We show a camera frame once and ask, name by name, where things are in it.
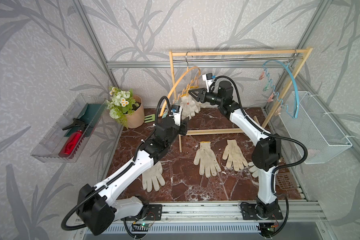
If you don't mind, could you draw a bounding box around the red spray bottle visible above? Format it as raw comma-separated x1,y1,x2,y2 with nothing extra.
59,118,88,159

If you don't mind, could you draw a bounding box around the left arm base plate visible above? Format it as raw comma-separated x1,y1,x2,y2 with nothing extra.
126,204,163,221

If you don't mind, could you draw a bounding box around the potted white flower plant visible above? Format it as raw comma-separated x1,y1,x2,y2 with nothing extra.
106,87,145,129

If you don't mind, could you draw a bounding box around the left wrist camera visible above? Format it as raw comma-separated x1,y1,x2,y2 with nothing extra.
170,104,183,126

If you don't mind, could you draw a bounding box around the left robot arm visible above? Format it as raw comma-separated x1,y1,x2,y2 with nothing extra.
61,104,188,236

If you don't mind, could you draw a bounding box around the orange clip hanger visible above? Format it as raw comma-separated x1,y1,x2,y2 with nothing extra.
167,51,201,103

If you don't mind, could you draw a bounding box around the green garden fork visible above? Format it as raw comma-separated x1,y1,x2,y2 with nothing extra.
144,114,156,123

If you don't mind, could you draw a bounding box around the blue clip hanger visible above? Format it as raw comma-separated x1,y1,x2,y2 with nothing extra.
257,49,300,119

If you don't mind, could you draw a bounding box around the clear plastic wall bin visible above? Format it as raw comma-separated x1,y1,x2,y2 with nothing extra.
31,94,106,163

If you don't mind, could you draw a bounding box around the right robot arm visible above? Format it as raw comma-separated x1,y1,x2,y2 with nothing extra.
190,73,308,212

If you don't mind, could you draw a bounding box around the green trowel scoop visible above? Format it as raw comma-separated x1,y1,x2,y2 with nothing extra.
63,104,105,137

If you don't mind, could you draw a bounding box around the wooden clothes rack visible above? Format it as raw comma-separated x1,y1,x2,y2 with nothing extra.
168,47,314,153

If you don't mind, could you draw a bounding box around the white glove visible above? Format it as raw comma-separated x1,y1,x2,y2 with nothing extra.
248,162,259,178
194,142,222,178
142,162,166,193
223,140,249,172
180,95,201,120

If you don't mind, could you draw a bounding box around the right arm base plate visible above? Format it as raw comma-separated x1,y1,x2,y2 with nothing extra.
240,200,284,220

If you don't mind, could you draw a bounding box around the white wire basket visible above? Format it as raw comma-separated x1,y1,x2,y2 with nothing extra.
280,91,353,165

